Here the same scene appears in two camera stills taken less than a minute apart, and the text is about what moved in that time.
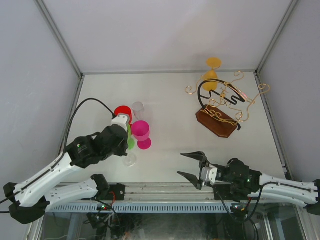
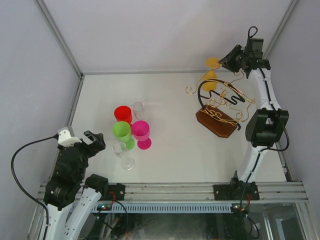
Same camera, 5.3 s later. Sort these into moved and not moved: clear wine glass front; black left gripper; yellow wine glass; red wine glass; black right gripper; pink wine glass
Moved: black left gripper; black right gripper
Not moved: pink wine glass; red wine glass; clear wine glass front; yellow wine glass
